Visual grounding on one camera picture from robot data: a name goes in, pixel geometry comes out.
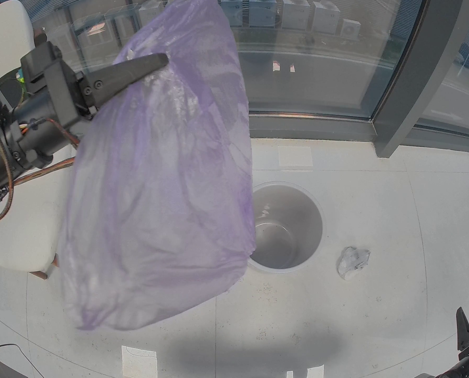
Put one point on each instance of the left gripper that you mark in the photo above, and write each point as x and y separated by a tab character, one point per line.
37	128

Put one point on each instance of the purple plastic bag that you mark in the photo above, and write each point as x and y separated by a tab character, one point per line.
159	171

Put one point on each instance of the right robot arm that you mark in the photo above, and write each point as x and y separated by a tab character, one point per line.
467	371

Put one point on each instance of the white trash bin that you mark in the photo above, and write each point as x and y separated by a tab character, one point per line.
293	226

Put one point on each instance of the crumpled white paper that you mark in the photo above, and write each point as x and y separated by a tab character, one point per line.
352	263

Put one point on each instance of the white chair with wooden legs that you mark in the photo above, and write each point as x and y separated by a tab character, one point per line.
25	226

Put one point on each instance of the window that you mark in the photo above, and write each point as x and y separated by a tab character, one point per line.
317	73

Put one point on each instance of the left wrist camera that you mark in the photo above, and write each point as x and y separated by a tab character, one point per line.
41	65

